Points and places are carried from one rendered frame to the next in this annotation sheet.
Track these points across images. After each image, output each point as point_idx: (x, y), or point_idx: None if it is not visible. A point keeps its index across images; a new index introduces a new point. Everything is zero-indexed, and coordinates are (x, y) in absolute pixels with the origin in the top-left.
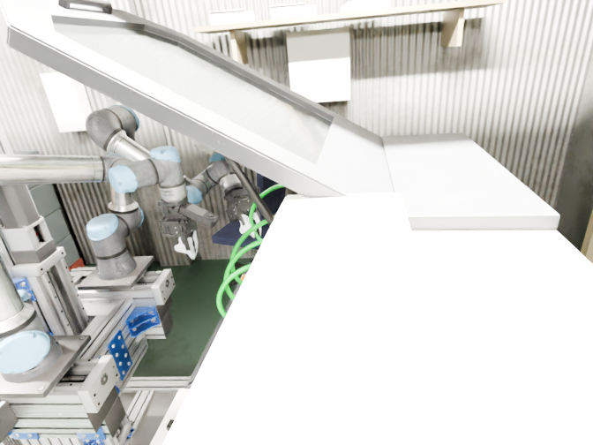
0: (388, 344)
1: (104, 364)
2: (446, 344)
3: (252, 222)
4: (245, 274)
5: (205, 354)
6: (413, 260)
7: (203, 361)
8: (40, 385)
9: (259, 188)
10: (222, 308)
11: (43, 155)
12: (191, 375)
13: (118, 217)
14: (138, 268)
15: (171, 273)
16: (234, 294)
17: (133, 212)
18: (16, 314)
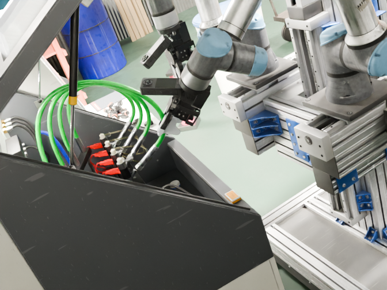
0: None
1: (230, 100)
2: None
3: (159, 116)
4: (242, 203)
5: (183, 149)
6: None
7: (179, 147)
8: (233, 74)
9: (140, 88)
10: (131, 107)
11: None
12: (177, 141)
13: (344, 39)
14: (330, 105)
15: (320, 142)
16: (222, 182)
17: (348, 47)
18: (201, 21)
